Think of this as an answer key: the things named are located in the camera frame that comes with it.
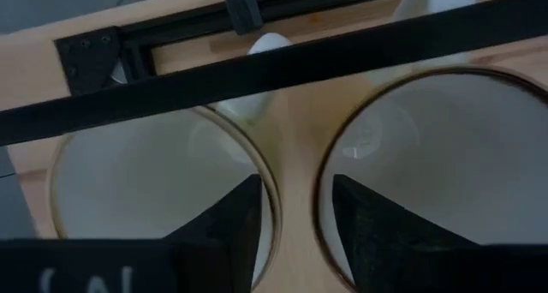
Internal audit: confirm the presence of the black frame wooden shelf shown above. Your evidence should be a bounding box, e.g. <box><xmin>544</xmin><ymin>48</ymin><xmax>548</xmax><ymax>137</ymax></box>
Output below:
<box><xmin>0</xmin><ymin>0</ymin><xmax>548</xmax><ymax>147</ymax></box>

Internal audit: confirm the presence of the black frame rail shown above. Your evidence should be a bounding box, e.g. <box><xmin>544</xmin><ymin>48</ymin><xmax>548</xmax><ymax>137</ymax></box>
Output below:
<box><xmin>122</xmin><ymin>0</ymin><xmax>413</xmax><ymax>82</ymax></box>

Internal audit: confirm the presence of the white mug tan rim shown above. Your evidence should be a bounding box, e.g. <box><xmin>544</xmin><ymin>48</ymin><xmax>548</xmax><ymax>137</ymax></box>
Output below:
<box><xmin>48</xmin><ymin>33</ymin><xmax>295</xmax><ymax>292</ymax></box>

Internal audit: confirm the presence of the black corner bracket plate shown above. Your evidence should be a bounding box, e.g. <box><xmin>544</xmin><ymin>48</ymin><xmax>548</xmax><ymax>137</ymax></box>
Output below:
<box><xmin>54</xmin><ymin>26</ymin><xmax>126</xmax><ymax>98</ymax></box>

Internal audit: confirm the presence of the black strap clamp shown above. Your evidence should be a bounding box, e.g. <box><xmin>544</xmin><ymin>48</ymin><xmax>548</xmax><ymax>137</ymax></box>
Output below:
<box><xmin>224</xmin><ymin>0</ymin><xmax>264</xmax><ymax>36</ymax></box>

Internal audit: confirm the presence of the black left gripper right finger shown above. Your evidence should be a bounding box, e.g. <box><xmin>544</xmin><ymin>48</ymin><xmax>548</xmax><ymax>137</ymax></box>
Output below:
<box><xmin>331</xmin><ymin>174</ymin><xmax>479</xmax><ymax>293</ymax></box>

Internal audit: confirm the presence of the pale yellow mug brown rim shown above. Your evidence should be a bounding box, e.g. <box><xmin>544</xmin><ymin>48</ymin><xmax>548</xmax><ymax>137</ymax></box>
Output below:
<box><xmin>313</xmin><ymin>0</ymin><xmax>548</xmax><ymax>293</ymax></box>

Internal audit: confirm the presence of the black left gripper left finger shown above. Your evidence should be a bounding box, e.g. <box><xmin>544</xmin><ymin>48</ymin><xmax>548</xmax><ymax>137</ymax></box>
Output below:
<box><xmin>164</xmin><ymin>174</ymin><xmax>264</xmax><ymax>293</ymax></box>

